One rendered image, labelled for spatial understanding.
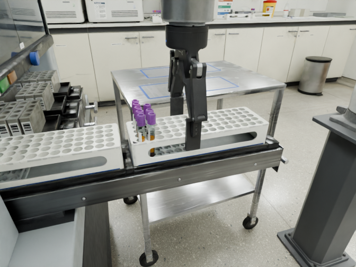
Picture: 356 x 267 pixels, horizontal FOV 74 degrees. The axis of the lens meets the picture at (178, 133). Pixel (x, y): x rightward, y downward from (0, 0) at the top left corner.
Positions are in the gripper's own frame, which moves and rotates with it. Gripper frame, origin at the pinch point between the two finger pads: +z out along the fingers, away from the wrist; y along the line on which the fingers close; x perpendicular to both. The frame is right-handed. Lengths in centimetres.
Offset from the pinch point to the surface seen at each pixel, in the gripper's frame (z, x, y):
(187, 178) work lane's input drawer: 8.3, 1.3, -6.7
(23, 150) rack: -0.4, 30.4, -0.8
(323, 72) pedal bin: 53, -251, 188
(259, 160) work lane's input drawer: 7.2, -15.7, -6.8
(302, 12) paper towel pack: -10, -273, 273
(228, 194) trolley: 58, -34, 31
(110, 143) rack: -0.2, 15.4, -2.7
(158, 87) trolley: 3.9, -3.5, 39.8
